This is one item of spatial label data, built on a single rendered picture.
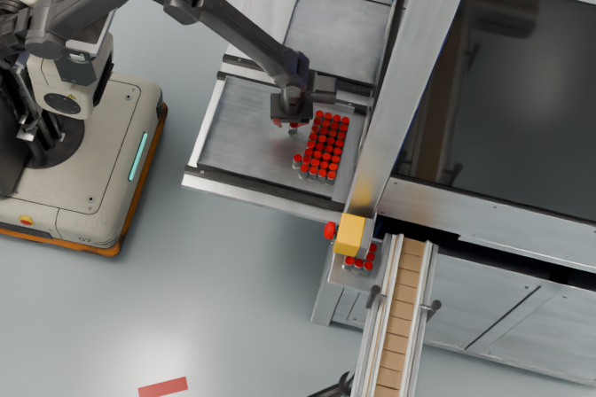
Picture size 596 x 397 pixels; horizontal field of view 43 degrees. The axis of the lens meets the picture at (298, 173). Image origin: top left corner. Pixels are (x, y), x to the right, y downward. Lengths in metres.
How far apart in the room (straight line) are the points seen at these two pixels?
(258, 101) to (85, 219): 0.82
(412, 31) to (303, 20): 1.01
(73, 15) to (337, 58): 0.78
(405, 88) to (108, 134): 1.56
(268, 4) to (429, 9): 1.10
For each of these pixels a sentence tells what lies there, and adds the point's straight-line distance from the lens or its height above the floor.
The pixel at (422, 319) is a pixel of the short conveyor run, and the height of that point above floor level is 0.93.
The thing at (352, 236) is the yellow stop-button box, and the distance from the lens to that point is 1.64.
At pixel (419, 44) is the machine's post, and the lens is 1.14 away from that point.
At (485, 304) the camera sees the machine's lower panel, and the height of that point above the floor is 0.60.
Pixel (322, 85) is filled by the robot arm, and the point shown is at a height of 1.14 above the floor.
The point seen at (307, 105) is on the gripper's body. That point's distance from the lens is 1.79.
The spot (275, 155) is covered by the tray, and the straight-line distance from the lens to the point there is 1.87.
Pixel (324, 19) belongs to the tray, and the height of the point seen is 0.88.
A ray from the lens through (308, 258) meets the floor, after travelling 2.71.
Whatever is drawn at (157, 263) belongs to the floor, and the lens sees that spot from 2.71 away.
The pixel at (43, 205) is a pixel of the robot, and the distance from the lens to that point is 2.55.
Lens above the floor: 2.55
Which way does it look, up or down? 64 degrees down
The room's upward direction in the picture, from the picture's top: 9 degrees clockwise
